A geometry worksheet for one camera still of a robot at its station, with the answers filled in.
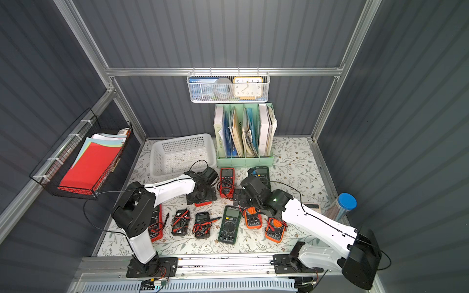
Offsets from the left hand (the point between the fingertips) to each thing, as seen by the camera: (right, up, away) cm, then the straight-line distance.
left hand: (205, 198), depth 92 cm
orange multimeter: (+24, -7, -9) cm, 26 cm away
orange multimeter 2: (+33, -11, -12) cm, 37 cm away
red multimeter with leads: (+11, +6, 0) cm, 12 cm away
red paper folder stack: (-42, +20, -18) cm, 50 cm away
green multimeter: (+13, -10, -9) cm, 19 cm away
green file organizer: (+20, +33, +2) cm, 39 cm away
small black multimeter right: (0, -10, -12) cm, 15 cm away
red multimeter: (-4, -2, -2) cm, 5 cm away
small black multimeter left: (-10, -8, -9) cm, 16 cm away
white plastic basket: (-23, +22, +20) cm, 38 cm away
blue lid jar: (+59, +3, -21) cm, 63 cm away
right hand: (+20, +6, -14) cm, 25 cm away
